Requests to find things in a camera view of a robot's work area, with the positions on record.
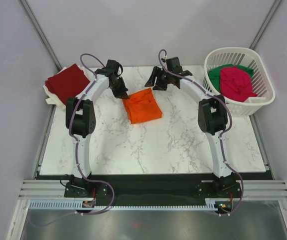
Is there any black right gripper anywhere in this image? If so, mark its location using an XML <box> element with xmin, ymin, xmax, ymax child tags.
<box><xmin>145</xmin><ymin>66</ymin><xmax>172</xmax><ymax>91</ymax></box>

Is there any orange t shirt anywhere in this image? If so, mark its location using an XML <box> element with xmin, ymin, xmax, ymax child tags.
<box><xmin>122</xmin><ymin>88</ymin><xmax>163</xmax><ymax>124</ymax></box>

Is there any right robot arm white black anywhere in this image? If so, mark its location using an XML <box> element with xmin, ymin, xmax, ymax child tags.
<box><xmin>145</xmin><ymin>57</ymin><xmax>244</xmax><ymax>199</ymax></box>

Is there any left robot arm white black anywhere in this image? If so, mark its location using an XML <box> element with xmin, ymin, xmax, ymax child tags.
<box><xmin>64</xmin><ymin>59</ymin><xmax>129</xmax><ymax>198</ymax></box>

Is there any green t shirt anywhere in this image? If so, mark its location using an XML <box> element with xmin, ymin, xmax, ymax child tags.
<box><xmin>207</xmin><ymin>64</ymin><xmax>254</xmax><ymax>92</ymax></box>

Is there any folded dark red t shirt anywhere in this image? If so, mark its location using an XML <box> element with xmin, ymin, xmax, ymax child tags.
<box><xmin>45</xmin><ymin>63</ymin><xmax>92</xmax><ymax>108</ymax></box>

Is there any folded white t shirt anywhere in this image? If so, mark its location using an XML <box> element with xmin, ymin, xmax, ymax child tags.
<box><xmin>42</xmin><ymin>64</ymin><xmax>86</xmax><ymax>109</ymax></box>

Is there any magenta t shirt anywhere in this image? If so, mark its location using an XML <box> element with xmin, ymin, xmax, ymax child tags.
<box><xmin>219</xmin><ymin>65</ymin><xmax>257</xmax><ymax>103</ymax></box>

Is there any white plastic laundry basket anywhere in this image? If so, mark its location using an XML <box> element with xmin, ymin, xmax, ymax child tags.
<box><xmin>202</xmin><ymin>47</ymin><xmax>276</xmax><ymax>117</ymax></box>

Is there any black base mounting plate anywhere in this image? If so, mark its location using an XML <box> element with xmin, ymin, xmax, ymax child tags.
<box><xmin>74</xmin><ymin>173</ymin><xmax>238</xmax><ymax>205</ymax></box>

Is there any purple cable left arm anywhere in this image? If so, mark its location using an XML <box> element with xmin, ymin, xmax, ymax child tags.
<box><xmin>29</xmin><ymin>53</ymin><xmax>116</xmax><ymax>228</ymax></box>

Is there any metal corner post right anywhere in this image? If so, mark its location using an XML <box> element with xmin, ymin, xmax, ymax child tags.
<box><xmin>249</xmin><ymin>0</ymin><xmax>284</xmax><ymax>50</ymax></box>

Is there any metal corner post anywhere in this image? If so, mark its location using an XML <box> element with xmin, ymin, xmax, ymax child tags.
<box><xmin>18</xmin><ymin>0</ymin><xmax>63</xmax><ymax>71</ymax></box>
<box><xmin>249</xmin><ymin>0</ymin><xmax>284</xmax><ymax>50</ymax></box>

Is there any metal corner post left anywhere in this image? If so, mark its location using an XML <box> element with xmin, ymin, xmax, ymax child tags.
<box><xmin>18</xmin><ymin>0</ymin><xmax>63</xmax><ymax>71</ymax></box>

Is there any white slotted cable duct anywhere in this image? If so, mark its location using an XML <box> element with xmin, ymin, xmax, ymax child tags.
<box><xmin>28</xmin><ymin>199</ymin><xmax>229</xmax><ymax>211</ymax></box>

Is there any aluminium rail frame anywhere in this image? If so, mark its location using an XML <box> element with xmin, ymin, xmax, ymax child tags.
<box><xmin>18</xmin><ymin>180</ymin><xmax>287</xmax><ymax>200</ymax></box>

